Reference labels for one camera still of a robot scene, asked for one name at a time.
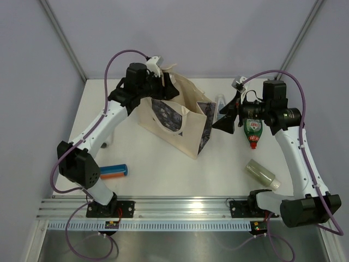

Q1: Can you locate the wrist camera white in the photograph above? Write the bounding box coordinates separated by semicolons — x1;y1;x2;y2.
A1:
231;76;249;95
146;56;163;77

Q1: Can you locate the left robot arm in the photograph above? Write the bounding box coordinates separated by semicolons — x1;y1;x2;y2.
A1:
57;63;179;218

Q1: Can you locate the white bottle black cap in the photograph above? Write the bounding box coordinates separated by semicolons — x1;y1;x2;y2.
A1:
101;133;114;148

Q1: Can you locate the left aluminium frame post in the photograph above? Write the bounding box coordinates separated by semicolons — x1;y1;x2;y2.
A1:
38;0;88;84

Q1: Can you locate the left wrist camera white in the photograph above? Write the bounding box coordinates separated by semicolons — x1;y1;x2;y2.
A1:
146;56;163;77

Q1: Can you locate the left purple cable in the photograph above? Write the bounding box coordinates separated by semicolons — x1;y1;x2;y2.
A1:
50;49;149;259

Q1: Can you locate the lying green bottle beige cap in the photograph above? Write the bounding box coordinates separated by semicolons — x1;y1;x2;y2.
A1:
245;159;281;190

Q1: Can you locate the white slotted cable duct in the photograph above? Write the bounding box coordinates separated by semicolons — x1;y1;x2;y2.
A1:
47;220;251;232

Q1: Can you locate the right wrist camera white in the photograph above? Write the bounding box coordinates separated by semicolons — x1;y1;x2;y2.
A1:
231;76;249;95

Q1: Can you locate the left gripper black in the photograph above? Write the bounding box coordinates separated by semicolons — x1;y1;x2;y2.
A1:
137;71;178;100

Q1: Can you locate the aluminium frame post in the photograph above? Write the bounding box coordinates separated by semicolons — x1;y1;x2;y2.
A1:
38;0;88;84
279;0;327;71

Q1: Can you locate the blue orange lying bottle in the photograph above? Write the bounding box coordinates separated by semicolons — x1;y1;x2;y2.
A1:
100;164;128;180

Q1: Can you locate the right aluminium frame post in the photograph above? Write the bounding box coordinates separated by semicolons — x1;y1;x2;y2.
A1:
279;0;327;71

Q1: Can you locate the silver blue tube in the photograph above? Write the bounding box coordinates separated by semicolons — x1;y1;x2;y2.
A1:
214;94;226;122

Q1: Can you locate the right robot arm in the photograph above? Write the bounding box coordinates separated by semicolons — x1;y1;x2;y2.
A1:
213;78;341;228

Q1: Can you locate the beige pump bottle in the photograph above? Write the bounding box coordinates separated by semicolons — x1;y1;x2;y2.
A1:
160;63;177;87

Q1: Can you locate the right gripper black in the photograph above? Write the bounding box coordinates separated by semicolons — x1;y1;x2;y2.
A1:
213;91;270;134

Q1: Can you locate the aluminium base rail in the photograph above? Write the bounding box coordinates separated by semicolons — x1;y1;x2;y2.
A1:
36;197;268;221

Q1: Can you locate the beige canvas tote bag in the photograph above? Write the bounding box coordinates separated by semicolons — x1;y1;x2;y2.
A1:
136;73;216;159

